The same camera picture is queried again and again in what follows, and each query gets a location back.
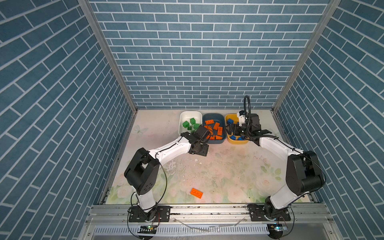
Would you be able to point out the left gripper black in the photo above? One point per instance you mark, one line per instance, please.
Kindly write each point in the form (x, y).
(205, 150)

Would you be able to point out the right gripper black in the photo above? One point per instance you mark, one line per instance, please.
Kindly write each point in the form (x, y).
(236, 127)

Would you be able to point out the thin orange brick top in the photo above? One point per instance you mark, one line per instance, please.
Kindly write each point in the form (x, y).
(216, 138)

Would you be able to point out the green small brick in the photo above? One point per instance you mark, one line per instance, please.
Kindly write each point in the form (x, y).
(186, 124)

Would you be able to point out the dark teal plastic bin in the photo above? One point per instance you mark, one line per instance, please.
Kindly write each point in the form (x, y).
(217, 118)

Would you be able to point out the yellow plastic bin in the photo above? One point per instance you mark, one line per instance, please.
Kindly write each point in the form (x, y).
(236, 121)

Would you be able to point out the white plastic bin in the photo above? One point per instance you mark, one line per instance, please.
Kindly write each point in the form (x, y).
(189, 121)

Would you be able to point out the orange brick front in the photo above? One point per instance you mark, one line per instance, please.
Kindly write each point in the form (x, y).
(196, 193)

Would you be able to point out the orange long brick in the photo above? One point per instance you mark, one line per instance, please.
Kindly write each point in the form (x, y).
(210, 129)

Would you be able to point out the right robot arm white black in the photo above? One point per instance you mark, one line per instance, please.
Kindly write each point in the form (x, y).
(303, 172)

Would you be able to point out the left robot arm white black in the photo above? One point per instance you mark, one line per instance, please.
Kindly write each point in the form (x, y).
(142, 171)

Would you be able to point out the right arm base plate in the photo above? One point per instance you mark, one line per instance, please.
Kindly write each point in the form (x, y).
(259, 213)

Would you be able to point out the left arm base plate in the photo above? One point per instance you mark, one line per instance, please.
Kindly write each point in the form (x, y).
(156, 214)

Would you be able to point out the aluminium front rail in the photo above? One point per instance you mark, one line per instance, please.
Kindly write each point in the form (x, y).
(211, 222)

